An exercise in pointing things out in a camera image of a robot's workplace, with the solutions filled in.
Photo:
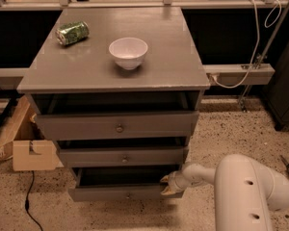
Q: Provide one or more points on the dark grey side cabinet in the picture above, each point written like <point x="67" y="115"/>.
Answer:
<point x="276" y="94"/>

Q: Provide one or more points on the green crushed soda can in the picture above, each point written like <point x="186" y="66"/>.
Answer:
<point x="72" y="32"/>

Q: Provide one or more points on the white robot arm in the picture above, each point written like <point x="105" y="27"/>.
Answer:
<point x="245" y="191"/>

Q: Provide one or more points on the grey top drawer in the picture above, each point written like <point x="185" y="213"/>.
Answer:
<point x="117" y="126"/>

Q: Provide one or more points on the grey drawer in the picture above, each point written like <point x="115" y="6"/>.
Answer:
<point x="117" y="126"/>
<point x="118" y="192"/>
<point x="124" y="156"/>

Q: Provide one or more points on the grey wooden drawer cabinet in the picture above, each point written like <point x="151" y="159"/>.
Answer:
<point x="122" y="104"/>

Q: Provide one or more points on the white ceramic bowl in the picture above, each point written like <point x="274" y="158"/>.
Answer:
<point x="128" y="53"/>

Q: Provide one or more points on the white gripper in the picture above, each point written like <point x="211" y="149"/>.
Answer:
<point x="177" y="181"/>

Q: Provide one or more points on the light wooden box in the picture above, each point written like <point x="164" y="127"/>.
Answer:
<point x="20" y="141"/>

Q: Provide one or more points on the grey metal rail beam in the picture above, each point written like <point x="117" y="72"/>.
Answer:
<point x="234" y="75"/>

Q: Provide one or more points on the grey middle drawer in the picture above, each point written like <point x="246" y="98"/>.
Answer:
<point x="124" y="156"/>

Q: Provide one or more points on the metal diagonal rod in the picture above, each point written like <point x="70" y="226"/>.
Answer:
<point x="256" y="62"/>

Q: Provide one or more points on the grey bottom drawer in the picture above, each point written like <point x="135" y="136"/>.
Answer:
<point x="118" y="192"/>

